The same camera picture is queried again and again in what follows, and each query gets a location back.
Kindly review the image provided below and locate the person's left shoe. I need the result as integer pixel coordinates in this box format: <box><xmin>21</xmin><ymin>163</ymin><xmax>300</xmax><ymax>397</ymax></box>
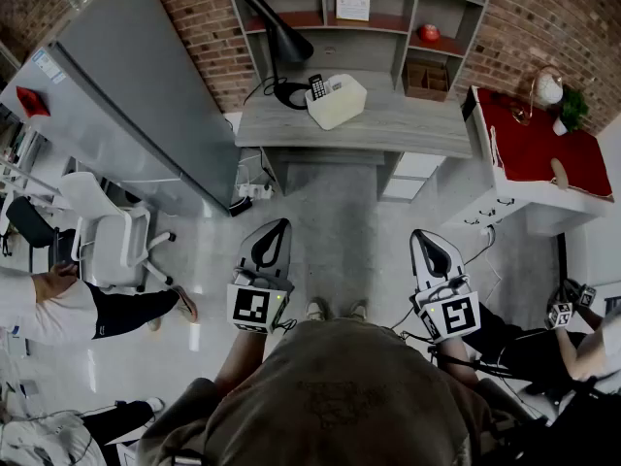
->
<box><xmin>305</xmin><ymin>297</ymin><xmax>331</xmax><ymax>322</ymax></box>

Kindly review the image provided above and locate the white office chair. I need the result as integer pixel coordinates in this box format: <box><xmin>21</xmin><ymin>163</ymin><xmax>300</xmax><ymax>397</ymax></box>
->
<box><xmin>60</xmin><ymin>171</ymin><xmax>177</xmax><ymax>293</ymax></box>

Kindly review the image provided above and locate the black chair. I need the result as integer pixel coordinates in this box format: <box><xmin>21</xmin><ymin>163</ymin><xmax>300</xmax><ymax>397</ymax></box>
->
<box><xmin>4</xmin><ymin>195</ymin><xmax>79</xmax><ymax>274</ymax></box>

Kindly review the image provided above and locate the person's right forearm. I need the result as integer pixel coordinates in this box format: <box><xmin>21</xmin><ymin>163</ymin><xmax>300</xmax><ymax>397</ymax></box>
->
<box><xmin>436</xmin><ymin>335</ymin><xmax>479</xmax><ymax>390</ymax></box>

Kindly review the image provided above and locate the red paper ornament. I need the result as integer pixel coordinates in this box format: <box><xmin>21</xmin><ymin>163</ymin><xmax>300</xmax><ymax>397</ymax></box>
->
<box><xmin>16</xmin><ymin>85</ymin><xmax>51</xmax><ymax>118</ymax></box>

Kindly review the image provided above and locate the white refrigerator label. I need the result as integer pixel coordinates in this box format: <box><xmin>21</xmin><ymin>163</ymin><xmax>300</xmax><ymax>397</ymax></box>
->
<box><xmin>31</xmin><ymin>49</ymin><xmax>67</xmax><ymax>85</ymax></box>

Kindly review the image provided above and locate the grey refrigerator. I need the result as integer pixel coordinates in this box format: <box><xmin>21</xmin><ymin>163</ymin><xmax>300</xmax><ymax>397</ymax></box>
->
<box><xmin>0</xmin><ymin>0</ymin><xmax>244</xmax><ymax>217</ymax></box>

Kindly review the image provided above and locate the grey wooden shelf unit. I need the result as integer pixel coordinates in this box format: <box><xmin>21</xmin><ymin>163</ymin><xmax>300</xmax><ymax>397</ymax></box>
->
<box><xmin>223</xmin><ymin>0</ymin><xmax>490</xmax><ymax>104</ymax></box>

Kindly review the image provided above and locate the black remote control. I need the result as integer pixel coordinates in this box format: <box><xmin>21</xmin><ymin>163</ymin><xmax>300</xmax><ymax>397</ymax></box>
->
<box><xmin>308</xmin><ymin>74</ymin><xmax>331</xmax><ymax>102</ymax></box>

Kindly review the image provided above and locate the green potted plant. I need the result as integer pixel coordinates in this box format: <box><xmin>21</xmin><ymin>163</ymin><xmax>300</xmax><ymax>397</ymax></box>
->
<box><xmin>552</xmin><ymin>84</ymin><xmax>591</xmax><ymax>137</ymax></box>

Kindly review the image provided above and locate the beige wooden figure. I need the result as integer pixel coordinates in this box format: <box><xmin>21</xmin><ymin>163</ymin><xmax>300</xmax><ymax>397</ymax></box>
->
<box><xmin>550</xmin><ymin>157</ymin><xmax>570</xmax><ymax>191</ymax></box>

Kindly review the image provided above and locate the grey wooden desk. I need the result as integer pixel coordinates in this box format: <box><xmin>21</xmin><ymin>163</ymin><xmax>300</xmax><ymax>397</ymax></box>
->
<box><xmin>234</xmin><ymin>69</ymin><xmax>474</xmax><ymax>201</ymax></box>

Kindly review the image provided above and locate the white drawer unit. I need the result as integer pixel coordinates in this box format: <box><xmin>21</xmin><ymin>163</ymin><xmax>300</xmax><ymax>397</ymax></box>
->
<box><xmin>380</xmin><ymin>151</ymin><xmax>447</xmax><ymax>202</ymax></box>

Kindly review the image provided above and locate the person's torso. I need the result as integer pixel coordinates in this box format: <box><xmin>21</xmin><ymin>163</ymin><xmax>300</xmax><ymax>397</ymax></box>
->
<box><xmin>135</xmin><ymin>317</ymin><xmax>496</xmax><ymax>466</ymax></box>

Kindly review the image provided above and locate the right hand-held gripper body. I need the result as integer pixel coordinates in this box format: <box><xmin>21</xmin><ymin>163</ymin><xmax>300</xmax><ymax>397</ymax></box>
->
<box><xmin>413</xmin><ymin>273</ymin><xmax>481</xmax><ymax>344</ymax></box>

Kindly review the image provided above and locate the wooden desk organizer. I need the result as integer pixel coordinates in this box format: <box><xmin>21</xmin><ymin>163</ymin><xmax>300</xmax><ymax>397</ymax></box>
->
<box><xmin>404</xmin><ymin>60</ymin><xmax>450</xmax><ymax>103</ymax></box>

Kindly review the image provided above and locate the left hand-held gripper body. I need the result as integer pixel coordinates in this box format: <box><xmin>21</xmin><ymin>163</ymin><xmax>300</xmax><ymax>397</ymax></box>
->
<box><xmin>226</xmin><ymin>264</ymin><xmax>296</xmax><ymax>334</ymax></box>

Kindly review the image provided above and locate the black desk lamp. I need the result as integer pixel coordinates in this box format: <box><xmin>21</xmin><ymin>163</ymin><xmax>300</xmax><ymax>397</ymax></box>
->
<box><xmin>241</xmin><ymin>0</ymin><xmax>316</xmax><ymax>112</ymax></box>

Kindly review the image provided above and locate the cream desk organizer box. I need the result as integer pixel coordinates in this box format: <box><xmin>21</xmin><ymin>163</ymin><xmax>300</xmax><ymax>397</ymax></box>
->
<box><xmin>304</xmin><ymin>73</ymin><xmax>369</xmax><ymax>131</ymax></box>

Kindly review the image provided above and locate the white power strip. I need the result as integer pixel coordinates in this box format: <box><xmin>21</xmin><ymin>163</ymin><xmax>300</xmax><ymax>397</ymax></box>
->
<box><xmin>237</xmin><ymin>182</ymin><xmax>274</xmax><ymax>199</ymax></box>

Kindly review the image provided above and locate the person's left forearm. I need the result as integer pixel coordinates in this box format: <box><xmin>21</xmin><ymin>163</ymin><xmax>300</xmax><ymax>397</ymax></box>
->
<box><xmin>212</xmin><ymin>330</ymin><xmax>268</xmax><ymax>400</ymax></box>

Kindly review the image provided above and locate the white globe lamp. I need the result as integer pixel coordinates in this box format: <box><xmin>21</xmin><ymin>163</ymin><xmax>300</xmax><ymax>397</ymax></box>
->
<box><xmin>528</xmin><ymin>64</ymin><xmax>565</xmax><ymax>120</ymax></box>

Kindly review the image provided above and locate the white notice card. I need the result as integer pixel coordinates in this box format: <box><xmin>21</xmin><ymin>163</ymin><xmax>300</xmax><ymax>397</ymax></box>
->
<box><xmin>335</xmin><ymin>0</ymin><xmax>371</xmax><ymax>22</ymax></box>

